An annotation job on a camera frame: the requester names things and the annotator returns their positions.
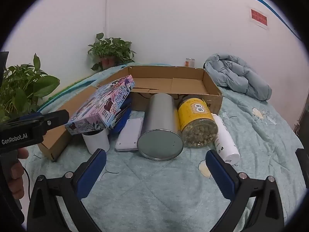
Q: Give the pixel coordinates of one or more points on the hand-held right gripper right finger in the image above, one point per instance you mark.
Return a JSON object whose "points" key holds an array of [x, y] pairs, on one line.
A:
{"points": [[218, 174]]}

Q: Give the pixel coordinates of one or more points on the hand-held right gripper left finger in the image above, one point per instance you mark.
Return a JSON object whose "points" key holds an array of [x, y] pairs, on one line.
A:
{"points": [[93, 171]]}

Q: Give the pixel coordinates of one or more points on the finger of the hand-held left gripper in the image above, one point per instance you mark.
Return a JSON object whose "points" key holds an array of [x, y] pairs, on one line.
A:
{"points": [[53, 120], [31, 116]]}

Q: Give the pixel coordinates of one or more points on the colourful printed box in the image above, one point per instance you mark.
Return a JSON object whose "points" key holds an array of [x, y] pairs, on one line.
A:
{"points": [[96, 106]]}

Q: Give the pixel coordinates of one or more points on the yellow label jar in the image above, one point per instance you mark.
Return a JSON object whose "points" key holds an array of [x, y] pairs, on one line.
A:
{"points": [[193, 112]]}

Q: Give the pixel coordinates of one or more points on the blue box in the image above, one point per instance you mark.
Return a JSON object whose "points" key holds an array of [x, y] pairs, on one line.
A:
{"points": [[124, 112]]}

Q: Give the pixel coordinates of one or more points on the silver cylindrical tin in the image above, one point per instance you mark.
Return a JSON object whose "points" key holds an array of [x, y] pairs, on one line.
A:
{"points": [[159, 116]]}

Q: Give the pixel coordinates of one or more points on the long cardboard box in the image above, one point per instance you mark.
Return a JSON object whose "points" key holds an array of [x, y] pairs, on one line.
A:
{"points": [[188, 82]]}

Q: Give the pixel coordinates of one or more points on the person's left hand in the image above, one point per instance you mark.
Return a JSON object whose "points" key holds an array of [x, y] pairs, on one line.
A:
{"points": [[18, 174]]}

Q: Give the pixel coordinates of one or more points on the green striped cloth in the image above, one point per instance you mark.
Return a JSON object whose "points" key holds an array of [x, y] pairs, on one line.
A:
{"points": [[62, 93]]}

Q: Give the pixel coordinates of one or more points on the white cup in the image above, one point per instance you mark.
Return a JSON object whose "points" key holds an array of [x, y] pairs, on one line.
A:
{"points": [[96, 141]]}

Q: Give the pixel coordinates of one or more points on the green leafy plant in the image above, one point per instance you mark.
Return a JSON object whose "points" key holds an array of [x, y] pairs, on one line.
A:
{"points": [[21, 87]]}

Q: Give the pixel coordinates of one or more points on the white spray bottle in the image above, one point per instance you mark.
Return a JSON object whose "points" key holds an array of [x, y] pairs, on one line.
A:
{"points": [[225, 142]]}

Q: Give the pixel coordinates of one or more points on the white flat device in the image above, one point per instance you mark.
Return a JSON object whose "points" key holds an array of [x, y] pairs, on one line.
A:
{"points": [[129, 135]]}

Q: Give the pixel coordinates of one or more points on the light green printed quilt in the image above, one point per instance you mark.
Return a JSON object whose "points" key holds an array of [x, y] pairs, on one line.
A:
{"points": [[157, 186]]}

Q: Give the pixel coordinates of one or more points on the green plant in red pot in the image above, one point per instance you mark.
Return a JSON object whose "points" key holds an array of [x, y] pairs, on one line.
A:
{"points": [[108, 49]]}

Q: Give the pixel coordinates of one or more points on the light blue puffer jacket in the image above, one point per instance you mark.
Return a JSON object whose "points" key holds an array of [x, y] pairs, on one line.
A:
{"points": [[231, 75]]}

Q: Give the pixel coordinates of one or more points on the small orange label jar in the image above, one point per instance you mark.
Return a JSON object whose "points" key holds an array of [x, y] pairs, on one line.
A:
{"points": [[190, 63]]}

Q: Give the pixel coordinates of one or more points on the red wall sign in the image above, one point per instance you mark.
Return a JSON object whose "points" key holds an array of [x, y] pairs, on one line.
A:
{"points": [[258, 17]]}

